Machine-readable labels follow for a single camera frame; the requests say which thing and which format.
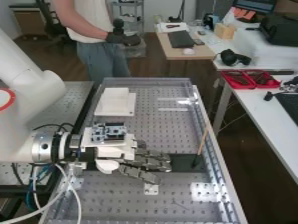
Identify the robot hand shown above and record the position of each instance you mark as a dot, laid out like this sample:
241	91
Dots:
113	150

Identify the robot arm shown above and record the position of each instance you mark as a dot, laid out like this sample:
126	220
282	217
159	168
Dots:
26	110

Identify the small white box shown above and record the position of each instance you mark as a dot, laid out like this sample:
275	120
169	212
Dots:
114	103

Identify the black plate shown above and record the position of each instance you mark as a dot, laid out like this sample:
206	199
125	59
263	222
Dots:
181	163

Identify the thin stick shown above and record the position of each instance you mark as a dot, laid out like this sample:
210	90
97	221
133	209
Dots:
202	143

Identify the person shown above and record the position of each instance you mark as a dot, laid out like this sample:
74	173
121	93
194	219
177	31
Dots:
94	50

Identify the wooden desk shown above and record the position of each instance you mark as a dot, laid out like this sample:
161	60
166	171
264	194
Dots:
181	53

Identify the white mouse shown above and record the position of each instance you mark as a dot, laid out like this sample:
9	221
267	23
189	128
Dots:
187	51

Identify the black handheld controller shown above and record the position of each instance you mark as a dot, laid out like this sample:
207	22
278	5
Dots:
126	36

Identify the white desk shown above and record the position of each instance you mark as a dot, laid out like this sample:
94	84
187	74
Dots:
261	123
261	56

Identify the red tray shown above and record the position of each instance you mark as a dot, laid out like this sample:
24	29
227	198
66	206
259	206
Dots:
266	79
239	80

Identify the small black object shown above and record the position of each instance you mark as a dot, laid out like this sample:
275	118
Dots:
267	96

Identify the black office chair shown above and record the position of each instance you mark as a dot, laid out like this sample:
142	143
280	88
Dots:
53	23

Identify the metal shelf rack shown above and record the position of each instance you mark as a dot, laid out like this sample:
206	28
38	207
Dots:
127	13

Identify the small wooden box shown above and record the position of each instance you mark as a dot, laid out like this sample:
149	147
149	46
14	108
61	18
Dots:
225	31

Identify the black bag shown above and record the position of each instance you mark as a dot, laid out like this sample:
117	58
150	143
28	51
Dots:
280	31

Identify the computer monitor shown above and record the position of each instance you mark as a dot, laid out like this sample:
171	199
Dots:
254	5

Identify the small metal bracket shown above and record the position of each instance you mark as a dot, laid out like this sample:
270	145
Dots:
150	189

